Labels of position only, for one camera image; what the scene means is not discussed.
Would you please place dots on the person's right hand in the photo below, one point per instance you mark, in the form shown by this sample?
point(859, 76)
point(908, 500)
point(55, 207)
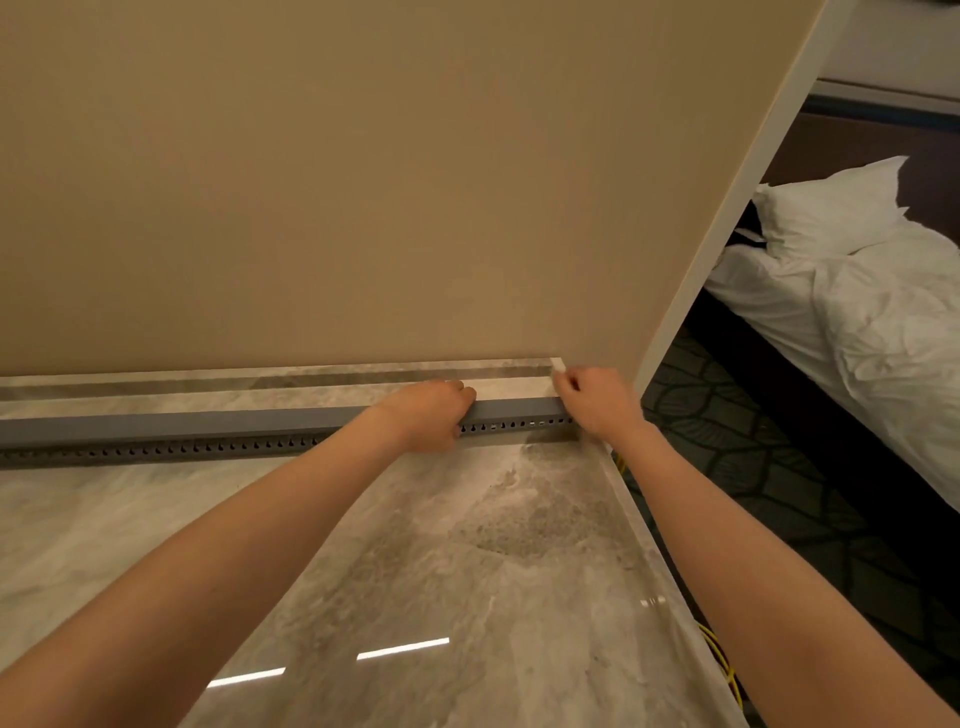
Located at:
point(600, 405)

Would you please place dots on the person's left hand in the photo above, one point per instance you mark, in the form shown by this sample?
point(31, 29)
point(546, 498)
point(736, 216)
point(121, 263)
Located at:
point(420, 416)

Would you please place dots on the person's left fingers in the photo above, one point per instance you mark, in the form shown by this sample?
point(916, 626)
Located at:
point(461, 405)

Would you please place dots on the person's right fingers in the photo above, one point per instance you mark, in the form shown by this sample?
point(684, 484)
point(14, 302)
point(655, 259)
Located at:
point(566, 386)

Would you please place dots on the grey perforated plastic trim strip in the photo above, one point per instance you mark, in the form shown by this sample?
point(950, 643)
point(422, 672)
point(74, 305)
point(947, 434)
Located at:
point(225, 435)

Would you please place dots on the person's left forearm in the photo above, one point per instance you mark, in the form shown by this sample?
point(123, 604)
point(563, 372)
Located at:
point(195, 570)

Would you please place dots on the person's right forearm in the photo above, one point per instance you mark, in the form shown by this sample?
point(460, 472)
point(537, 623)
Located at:
point(757, 577)

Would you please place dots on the white rumpled duvet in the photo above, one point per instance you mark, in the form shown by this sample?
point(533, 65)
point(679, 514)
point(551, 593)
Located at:
point(862, 330)

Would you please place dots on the white pillow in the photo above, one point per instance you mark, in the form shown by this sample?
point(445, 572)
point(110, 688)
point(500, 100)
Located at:
point(825, 210)

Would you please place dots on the dark wooden headboard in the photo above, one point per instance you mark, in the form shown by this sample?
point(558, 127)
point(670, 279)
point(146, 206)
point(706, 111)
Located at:
point(870, 161)

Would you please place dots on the dark wooden bed frame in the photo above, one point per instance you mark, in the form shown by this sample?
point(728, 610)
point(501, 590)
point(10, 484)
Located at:
point(825, 457)

